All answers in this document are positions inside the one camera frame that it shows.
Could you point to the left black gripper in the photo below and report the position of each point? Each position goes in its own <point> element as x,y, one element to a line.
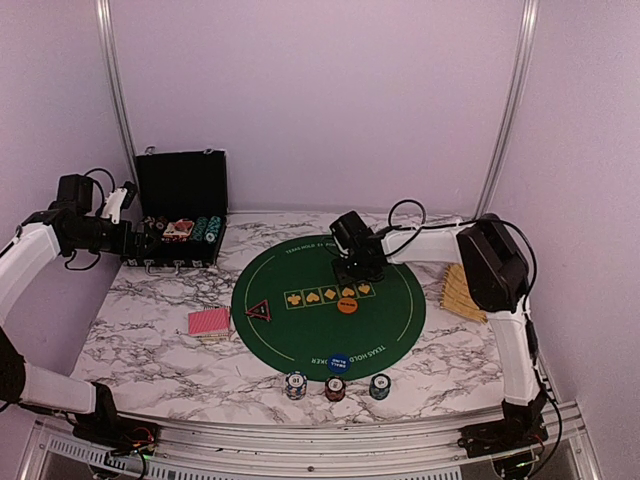
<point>136,249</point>

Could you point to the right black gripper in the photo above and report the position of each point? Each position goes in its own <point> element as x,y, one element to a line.
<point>344,279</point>

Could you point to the orange big blind button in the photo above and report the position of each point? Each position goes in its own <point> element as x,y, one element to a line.
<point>347,305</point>

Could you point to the blue small blind button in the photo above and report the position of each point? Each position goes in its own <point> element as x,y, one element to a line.
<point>339,363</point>

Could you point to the blue white chip stack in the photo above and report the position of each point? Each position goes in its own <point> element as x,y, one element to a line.
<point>295,385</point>

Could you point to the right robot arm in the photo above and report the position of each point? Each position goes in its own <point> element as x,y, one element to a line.
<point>499,277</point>

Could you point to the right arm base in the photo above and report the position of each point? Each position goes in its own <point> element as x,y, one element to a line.
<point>521,426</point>

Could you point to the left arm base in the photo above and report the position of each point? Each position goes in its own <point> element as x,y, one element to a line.
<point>106,427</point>

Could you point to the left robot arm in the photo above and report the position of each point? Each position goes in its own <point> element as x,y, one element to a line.
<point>42,239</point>

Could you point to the blue tan chip row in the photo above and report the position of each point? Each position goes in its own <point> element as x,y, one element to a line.
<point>148,223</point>

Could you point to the brown 100 chip stack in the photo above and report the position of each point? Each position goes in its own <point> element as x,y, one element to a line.
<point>160,224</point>

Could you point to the boxed playing card deck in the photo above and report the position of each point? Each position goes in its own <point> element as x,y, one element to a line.
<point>171,236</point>

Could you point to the black poker chip case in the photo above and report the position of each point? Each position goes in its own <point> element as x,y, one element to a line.
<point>182,185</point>

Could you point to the dark green chip row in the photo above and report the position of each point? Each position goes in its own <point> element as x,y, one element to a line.
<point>199,229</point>

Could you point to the round green poker mat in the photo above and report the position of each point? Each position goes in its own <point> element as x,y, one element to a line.
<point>297,279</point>

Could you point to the teal 50 chip row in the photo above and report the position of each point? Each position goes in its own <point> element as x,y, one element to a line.
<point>212,229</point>

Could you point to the black red triangle marker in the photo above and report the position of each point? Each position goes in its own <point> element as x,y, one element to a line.
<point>260,311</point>

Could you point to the teal chip stack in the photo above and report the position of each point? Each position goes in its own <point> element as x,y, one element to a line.
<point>380,386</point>

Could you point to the red back card deck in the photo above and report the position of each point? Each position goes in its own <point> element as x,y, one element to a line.
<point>210,324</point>

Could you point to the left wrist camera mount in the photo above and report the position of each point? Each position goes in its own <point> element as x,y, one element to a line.
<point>118,200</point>

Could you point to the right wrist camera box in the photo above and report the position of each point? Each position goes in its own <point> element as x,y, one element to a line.
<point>349,232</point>

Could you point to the right aluminium frame post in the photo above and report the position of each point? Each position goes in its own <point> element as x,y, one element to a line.
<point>515,92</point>

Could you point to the aluminium frame post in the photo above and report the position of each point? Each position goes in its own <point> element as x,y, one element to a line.
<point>109,49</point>
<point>515,92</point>

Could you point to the aluminium front rail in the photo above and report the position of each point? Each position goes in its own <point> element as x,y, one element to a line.
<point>415,449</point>

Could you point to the left aluminium frame post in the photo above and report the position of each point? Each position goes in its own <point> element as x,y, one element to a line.
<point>109,49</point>

